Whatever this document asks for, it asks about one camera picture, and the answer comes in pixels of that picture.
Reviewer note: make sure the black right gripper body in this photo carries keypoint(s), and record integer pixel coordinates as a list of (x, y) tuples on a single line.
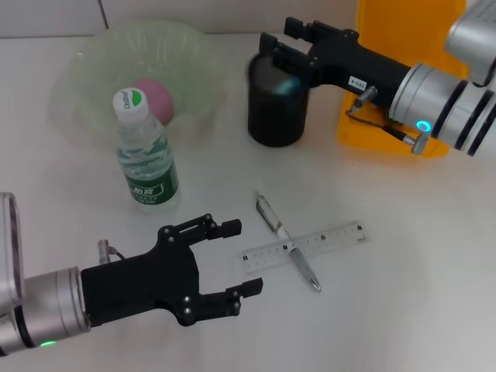
[(360, 66)]

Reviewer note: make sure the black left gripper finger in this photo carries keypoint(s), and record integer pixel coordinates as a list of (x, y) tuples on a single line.
[(252, 287), (231, 228)]

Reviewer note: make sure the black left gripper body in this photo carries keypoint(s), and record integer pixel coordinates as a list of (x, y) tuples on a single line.
[(143, 283)]

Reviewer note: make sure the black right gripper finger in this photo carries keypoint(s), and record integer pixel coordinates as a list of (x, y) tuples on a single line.
[(286, 58), (295, 28)]

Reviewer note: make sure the blue scissors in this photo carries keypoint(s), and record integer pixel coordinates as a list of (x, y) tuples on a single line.
[(286, 85)]

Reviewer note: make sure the green label water bottle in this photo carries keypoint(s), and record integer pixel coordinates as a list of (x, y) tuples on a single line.
[(149, 182)]

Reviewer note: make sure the transparent plastic ruler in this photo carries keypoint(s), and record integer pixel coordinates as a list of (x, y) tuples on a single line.
[(337, 236)]

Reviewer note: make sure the pink peach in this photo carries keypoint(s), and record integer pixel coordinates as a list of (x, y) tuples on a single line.
[(159, 100)]

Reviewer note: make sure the grey white ballpoint pen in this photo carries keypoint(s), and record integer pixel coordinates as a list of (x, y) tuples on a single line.
[(271, 217)]

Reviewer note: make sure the black mesh pen holder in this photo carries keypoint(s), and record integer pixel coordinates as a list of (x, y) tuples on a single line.
[(275, 120)]

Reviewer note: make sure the translucent green fruit plate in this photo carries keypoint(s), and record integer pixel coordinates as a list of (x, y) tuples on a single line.
[(182, 58)]

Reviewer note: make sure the yellow plastic bin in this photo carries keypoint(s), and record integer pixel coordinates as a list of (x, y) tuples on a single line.
[(360, 131)]

